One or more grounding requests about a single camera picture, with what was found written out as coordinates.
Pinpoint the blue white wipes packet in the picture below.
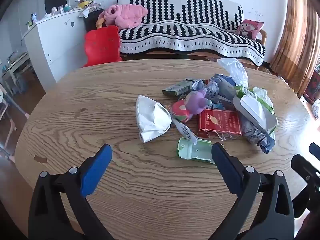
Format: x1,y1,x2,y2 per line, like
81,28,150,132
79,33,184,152
241,116,276,154

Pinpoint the green white torn carton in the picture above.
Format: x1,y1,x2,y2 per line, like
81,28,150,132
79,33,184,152
233,86,278,135

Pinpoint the pale green plastic piece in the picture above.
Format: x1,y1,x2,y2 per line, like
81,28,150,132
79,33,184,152
177,137,215,164

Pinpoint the red cigarette box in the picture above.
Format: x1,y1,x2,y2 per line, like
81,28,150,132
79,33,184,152
197,109,242,138

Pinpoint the long barcode snack wrapper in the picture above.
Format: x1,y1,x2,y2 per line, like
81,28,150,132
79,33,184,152
172,119,198,145

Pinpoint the clear plastic bag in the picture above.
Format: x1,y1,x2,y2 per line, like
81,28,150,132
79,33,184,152
217,58,248,88

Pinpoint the purple pink squishy toy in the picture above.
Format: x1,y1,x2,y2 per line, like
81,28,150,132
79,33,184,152
169,89,212,123

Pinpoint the white paper wrapper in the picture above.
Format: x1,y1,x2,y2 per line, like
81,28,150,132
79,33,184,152
136,95,172,143

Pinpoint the green cigarette box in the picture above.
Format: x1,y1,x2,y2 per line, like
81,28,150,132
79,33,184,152
162,80,193,96

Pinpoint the white tissue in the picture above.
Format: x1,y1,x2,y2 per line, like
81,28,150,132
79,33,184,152
253,86,268,101

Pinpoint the brown curtain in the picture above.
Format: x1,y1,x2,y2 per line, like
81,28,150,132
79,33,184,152
270,0,319,98

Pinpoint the grey crumpled foil wrapper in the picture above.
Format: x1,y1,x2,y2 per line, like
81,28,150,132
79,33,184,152
191,74,236,100

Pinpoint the pink cartoon pillow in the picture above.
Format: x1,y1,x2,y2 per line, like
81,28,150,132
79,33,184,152
236,20,264,40

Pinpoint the white cabinet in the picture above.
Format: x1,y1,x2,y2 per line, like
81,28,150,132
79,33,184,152
23,10,87,92

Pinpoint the red plush cushion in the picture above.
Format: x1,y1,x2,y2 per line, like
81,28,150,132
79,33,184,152
84,25,122,67

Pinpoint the black white striped sofa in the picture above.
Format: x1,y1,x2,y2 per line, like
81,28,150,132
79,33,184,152
117,0,265,67

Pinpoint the pink blanket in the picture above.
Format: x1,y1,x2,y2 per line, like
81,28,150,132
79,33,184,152
95,4,149,30

